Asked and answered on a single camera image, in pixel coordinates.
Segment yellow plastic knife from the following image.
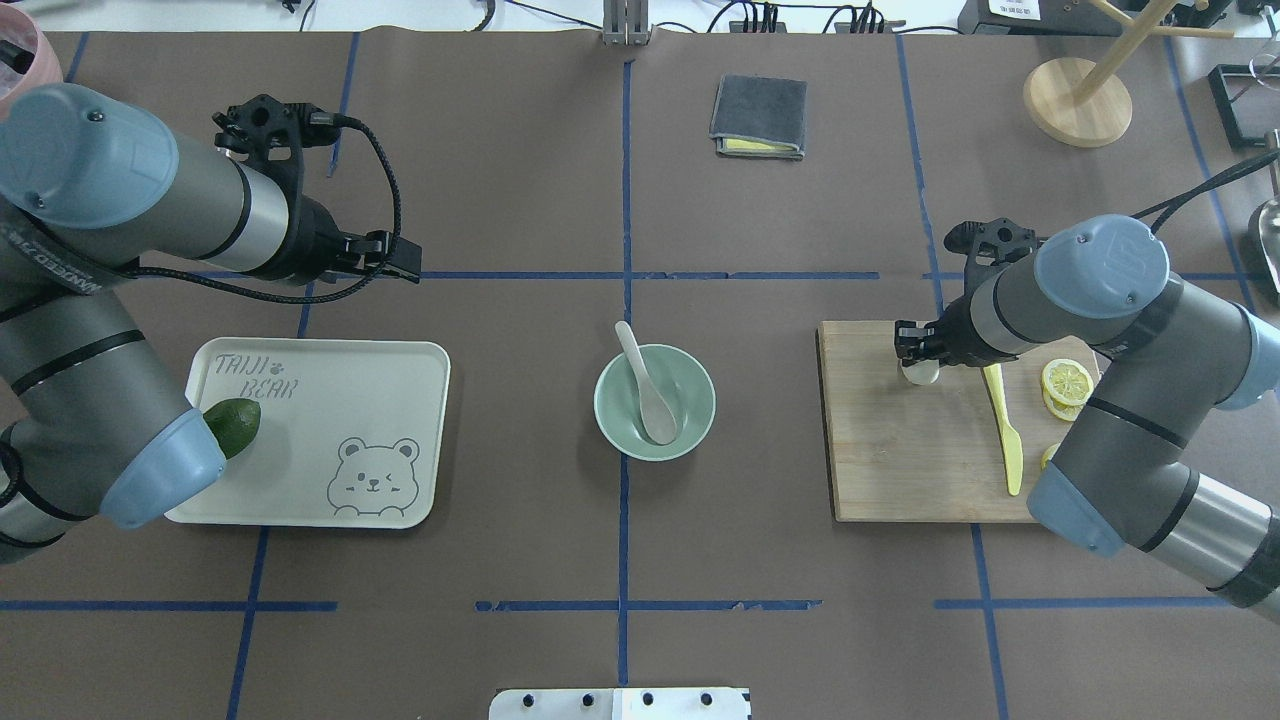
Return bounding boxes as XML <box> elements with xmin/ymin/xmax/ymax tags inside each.
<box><xmin>982</xmin><ymin>364</ymin><xmax>1025</xmax><ymax>497</ymax></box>

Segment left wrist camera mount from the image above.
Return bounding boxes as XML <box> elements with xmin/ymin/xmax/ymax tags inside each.
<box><xmin>212</xmin><ymin>94</ymin><xmax>340</xmax><ymax>197</ymax></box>

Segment folded grey cloth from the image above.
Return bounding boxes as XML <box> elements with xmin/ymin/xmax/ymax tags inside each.
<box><xmin>709</xmin><ymin>74</ymin><xmax>808</xmax><ymax>160</ymax></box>

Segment light green bowl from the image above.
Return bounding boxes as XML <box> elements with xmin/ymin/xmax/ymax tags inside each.
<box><xmin>593</xmin><ymin>343</ymin><xmax>718</xmax><ymax>462</ymax></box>

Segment white ceramic spoon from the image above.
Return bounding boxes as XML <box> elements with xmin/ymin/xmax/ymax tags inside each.
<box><xmin>614</xmin><ymin>322</ymin><xmax>678</xmax><ymax>445</ymax></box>

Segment wooden mug tree stand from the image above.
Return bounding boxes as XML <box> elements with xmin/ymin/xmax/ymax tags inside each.
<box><xmin>1023</xmin><ymin>1</ymin><xmax>1235</xmax><ymax>149</ymax></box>

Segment black glass rack tray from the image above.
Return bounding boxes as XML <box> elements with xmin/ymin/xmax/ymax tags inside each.
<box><xmin>1207</xmin><ymin>63</ymin><xmax>1279</xmax><ymax>149</ymax></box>

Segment pink bowl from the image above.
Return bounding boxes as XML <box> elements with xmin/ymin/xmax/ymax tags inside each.
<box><xmin>1</xmin><ymin>3</ymin><xmax>63</xmax><ymax>120</ymax></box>

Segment wooden cutting board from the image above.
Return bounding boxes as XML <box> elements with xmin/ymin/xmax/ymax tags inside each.
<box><xmin>817</xmin><ymin>322</ymin><xmax>1100</xmax><ymax>523</ymax></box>

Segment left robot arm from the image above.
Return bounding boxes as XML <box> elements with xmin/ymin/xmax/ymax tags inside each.
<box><xmin>1</xmin><ymin>83</ymin><xmax>422</xmax><ymax>564</ymax></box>

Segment green avocado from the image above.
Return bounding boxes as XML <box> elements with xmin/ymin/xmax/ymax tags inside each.
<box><xmin>204</xmin><ymin>398</ymin><xmax>262</xmax><ymax>460</ymax></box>

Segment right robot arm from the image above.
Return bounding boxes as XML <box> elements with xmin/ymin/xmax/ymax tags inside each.
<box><xmin>893</xmin><ymin>214</ymin><xmax>1279</xmax><ymax>621</ymax></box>

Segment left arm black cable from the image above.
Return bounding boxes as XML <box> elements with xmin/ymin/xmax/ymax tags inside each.
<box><xmin>60</xmin><ymin>111</ymin><xmax>403</xmax><ymax>306</ymax></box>

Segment white mounting plate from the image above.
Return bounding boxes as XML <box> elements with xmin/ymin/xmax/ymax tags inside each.
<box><xmin>488</xmin><ymin>685</ymin><xmax>753</xmax><ymax>719</ymax></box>

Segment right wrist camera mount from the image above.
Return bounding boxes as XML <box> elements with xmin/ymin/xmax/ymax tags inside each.
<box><xmin>943</xmin><ymin>217</ymin><xmax>1046</xmax><ymax>295</ymax></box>

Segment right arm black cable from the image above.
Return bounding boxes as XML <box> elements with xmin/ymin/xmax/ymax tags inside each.
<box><xmin>1130</xmin><ymin>150</ymin><xmax>1280</xmax><ymax>225</ymax></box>

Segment lower lemon slice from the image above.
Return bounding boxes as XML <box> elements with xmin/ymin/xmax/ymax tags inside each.
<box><xmin>1039</xmin><ymin>442</ymin><xmax>1061</xmax><ymax>471</ymax></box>

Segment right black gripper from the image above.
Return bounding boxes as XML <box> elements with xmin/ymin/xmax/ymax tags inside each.
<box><xmin>893</xmin><ymin>299</ymin><xmax>986</xmax><ymax>373</ymax></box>

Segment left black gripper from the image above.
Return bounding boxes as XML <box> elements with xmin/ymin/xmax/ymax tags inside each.
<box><xmin>285</xmin><ymin>196</ymin><xmax>422</xmax><ymax>284</ymax></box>

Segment lemon slice beneath upper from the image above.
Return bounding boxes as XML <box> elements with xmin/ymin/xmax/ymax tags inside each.
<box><xmin>1042</xmin><ymin>391</ymin><xmax>1083</xmax><ymax>421</ymax></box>

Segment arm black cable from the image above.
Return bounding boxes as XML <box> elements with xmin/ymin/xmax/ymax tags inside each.
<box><xmin>60</xmin><ymin>111</ymin><xmax>403</xmax><ymax>306</ymax></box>
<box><xmin>1130</xmin><ymin>150</ymin><xmax>1280</xmax><ymax>225</ymax></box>

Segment metal scoop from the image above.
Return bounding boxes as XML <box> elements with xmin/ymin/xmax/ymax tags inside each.
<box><xmin>1249</xmin><ymin>129</ymin><xmax>1279</xmax><ymax>299</ymax></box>

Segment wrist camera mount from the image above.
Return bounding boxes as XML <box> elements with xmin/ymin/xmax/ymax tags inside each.
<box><xmin>212</xmin><ymin>94</ymin><xmax>340</xmax><ymax>197</ymax></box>
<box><xmin>943</xmin><ymin>217</ymin><xmax>1046</xmax><ymax>295</ymax></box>

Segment cream bear serving tray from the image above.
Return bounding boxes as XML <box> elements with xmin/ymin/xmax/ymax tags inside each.
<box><xmin>166</xmin><ymin>337</ymin><xmax>451</xmax><ymax>530</ymax></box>

